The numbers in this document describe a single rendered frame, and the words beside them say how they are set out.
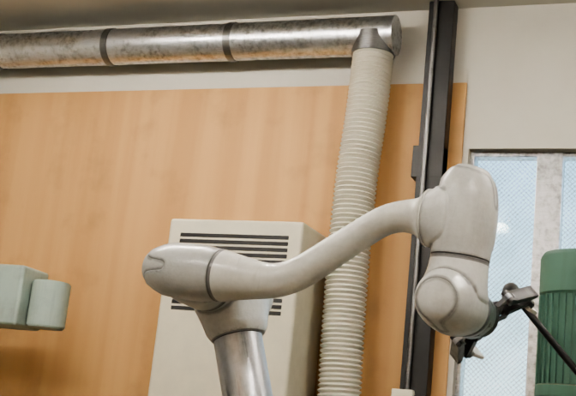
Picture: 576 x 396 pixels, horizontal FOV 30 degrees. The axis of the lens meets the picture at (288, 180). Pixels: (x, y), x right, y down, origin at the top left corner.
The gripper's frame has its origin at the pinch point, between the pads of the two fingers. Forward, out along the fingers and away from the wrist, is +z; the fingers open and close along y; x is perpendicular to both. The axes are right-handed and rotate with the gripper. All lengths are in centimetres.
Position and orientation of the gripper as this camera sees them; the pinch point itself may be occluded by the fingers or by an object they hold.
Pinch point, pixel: (503, 329)
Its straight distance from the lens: 215.8
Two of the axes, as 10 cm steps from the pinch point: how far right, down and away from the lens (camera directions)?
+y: 7.3, -6.7, -1.7
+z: 4.4, 2.5, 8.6
